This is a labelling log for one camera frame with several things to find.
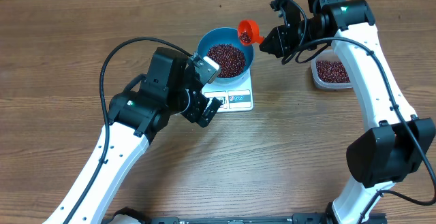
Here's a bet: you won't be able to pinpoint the red scoop with blue handle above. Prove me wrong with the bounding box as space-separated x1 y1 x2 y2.
237 20 264 46

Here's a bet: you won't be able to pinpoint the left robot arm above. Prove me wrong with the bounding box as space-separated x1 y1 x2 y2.
47 47 221 223

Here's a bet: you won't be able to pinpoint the red beans in bowl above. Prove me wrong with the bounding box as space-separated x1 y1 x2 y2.
207 44 246 78

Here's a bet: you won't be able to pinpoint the blue metal bowl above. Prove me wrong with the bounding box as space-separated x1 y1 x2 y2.
197 27 254 72

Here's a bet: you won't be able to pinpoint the red adzuki beans in container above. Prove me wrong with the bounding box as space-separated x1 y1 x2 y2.
316 60 350 83

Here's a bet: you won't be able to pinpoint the clear plastic container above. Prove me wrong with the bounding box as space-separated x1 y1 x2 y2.
311 50 352 91

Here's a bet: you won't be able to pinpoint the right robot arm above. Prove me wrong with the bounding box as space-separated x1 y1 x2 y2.
260 0 435 223

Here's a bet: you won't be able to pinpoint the white digital kitchen scale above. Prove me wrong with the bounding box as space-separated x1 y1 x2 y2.
202 69 254 113

